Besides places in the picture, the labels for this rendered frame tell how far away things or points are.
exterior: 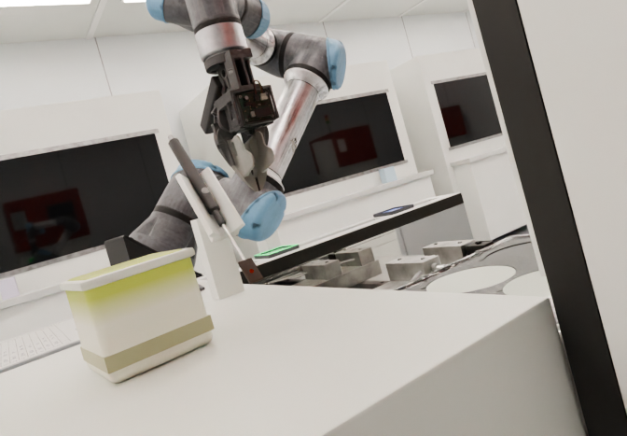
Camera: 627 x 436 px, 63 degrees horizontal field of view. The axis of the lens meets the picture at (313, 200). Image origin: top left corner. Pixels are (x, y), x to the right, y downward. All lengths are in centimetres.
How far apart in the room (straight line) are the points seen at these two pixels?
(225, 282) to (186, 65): 451
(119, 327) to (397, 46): 622
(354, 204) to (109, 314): 382
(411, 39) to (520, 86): 641
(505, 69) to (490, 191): 502
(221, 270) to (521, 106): 35
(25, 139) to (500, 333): 347
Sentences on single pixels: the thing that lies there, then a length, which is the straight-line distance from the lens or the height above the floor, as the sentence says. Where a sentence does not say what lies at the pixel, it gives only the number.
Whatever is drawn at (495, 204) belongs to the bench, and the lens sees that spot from 532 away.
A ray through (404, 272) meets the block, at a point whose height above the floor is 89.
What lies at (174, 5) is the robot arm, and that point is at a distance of 99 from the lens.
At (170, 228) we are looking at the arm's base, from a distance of 109.
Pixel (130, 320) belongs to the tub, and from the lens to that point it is 35.
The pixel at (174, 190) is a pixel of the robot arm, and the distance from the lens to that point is 113.
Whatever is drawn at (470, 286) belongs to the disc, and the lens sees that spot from 58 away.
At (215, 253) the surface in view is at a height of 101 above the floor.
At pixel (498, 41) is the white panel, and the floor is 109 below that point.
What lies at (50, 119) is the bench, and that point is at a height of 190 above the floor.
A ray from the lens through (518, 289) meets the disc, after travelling 54.
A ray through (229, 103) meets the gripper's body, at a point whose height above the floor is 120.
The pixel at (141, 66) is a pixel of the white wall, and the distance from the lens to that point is 486.
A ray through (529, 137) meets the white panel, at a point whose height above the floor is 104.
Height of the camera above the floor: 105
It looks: 2 degrees down
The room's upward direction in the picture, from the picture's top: 16 degrees counter-clockwise
